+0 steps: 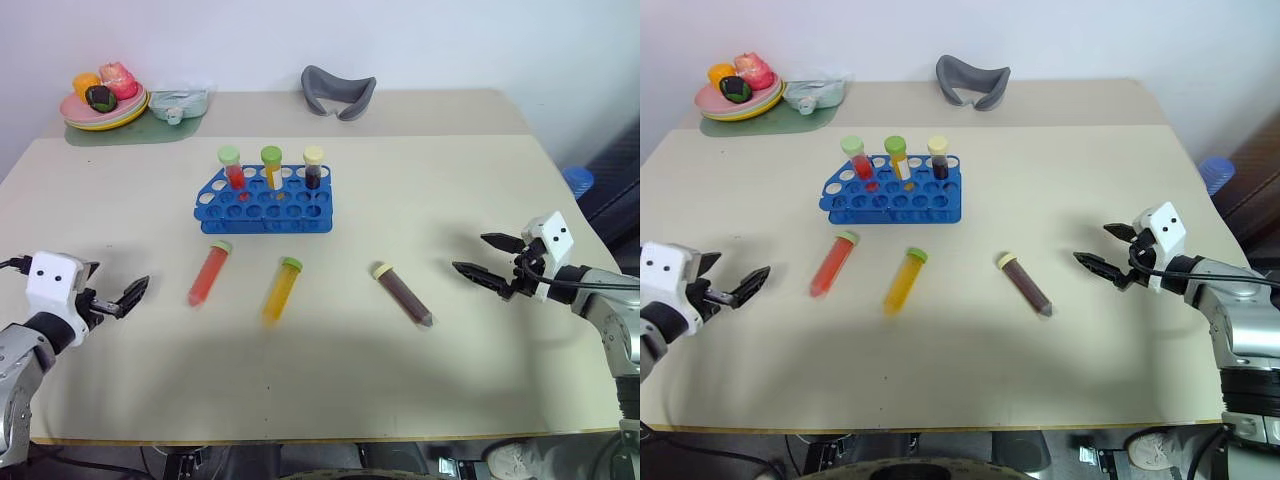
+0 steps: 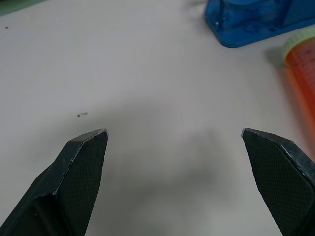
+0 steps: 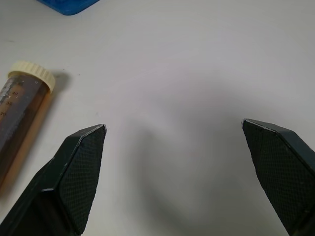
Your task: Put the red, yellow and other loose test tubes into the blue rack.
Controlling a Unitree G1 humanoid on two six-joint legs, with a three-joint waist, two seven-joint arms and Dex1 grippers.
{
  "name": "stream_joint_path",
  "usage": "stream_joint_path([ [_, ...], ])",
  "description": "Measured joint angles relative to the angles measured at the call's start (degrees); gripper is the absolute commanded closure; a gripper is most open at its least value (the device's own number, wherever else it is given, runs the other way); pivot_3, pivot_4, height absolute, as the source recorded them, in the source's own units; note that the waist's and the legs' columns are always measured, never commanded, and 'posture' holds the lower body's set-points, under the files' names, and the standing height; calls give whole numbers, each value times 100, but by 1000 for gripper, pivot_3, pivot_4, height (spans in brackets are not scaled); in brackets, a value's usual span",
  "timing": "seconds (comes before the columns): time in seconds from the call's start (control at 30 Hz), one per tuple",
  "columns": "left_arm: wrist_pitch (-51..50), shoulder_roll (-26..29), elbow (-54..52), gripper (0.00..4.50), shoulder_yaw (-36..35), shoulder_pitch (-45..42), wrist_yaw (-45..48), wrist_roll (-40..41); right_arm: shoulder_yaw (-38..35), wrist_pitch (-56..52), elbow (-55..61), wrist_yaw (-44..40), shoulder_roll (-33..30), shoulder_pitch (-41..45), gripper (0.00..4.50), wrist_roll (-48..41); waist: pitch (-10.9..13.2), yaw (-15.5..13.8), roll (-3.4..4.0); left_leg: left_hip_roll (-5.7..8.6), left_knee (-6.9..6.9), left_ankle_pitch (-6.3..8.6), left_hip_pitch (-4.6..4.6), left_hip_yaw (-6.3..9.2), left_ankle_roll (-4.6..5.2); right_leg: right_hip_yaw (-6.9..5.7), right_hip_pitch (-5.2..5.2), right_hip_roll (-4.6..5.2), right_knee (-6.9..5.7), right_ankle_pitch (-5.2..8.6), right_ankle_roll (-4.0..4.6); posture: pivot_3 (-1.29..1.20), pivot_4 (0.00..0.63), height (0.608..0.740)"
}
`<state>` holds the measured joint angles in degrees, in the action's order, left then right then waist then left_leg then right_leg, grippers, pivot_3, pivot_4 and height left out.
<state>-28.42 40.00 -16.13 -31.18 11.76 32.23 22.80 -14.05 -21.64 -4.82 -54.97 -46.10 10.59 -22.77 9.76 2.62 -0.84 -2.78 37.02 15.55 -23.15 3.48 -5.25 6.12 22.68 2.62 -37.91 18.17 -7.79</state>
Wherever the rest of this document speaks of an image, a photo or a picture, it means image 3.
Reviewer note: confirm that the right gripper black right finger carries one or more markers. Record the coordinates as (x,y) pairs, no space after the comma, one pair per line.
(283,172)

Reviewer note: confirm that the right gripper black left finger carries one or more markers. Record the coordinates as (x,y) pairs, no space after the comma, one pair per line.
(61,186)

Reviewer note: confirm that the brown liquid tube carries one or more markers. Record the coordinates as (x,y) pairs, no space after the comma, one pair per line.
(22,115)

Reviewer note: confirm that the blue tube rack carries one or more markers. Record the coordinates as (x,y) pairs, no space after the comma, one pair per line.
(69,6)

